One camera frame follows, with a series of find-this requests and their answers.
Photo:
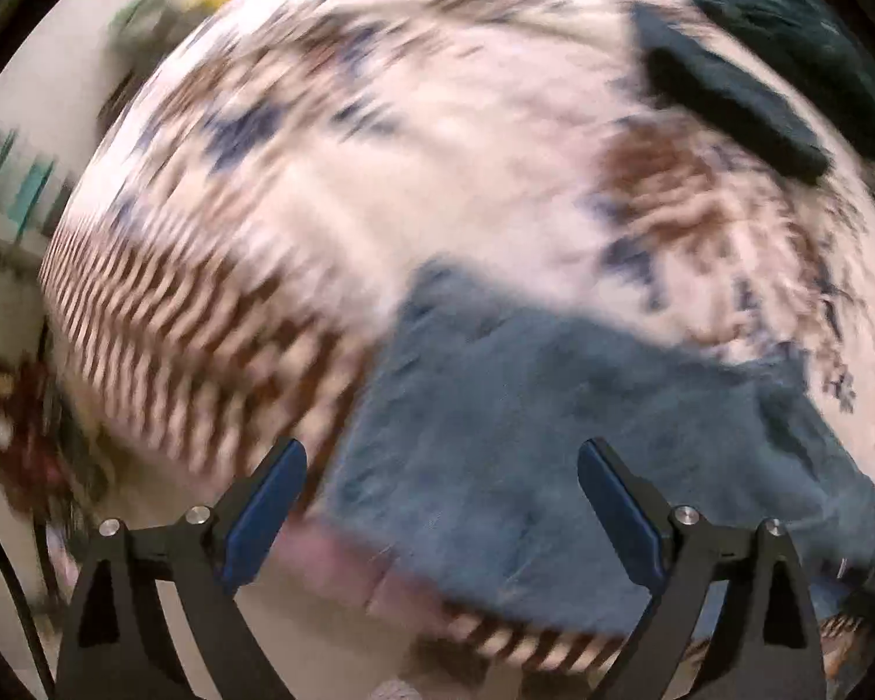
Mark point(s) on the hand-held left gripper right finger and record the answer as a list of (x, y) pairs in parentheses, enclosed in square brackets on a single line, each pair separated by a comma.
[(620, 518)]

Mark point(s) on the red patterned cloth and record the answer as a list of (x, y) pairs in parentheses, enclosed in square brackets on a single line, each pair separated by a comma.
[(40, 437)]

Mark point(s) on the dark teal quilt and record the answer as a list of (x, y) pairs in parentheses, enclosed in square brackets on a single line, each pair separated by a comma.
[(736, 102)]

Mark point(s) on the floral printed bed blanket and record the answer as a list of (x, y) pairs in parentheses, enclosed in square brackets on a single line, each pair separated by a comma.
[(408, 124)]

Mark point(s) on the teal storage cart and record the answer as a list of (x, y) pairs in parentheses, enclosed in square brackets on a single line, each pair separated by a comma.
[(35, 189)]

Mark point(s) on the pink bed sheet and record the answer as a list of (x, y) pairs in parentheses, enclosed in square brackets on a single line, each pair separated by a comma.
[(364, 569)]

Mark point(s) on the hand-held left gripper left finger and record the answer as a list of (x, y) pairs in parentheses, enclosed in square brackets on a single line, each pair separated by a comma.
[(262, 510)]

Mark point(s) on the blue denim pants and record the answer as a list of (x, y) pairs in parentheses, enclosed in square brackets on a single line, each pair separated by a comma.
[(525, 452)]

